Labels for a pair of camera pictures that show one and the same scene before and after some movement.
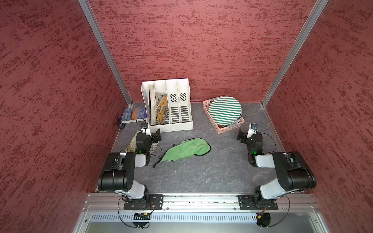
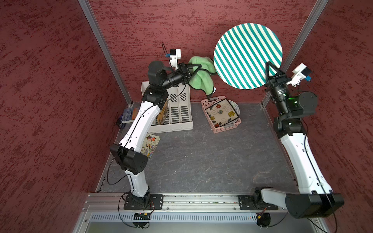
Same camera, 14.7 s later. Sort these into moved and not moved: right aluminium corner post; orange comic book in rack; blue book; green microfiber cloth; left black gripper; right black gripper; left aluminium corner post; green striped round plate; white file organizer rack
Moved: right black gripper; green microfiber cloth; left black gripper; green striped round plate
Not moved: right aluminium corner post; left aluminium corner post; orange comic book in rack; blue book; white file organizer rack
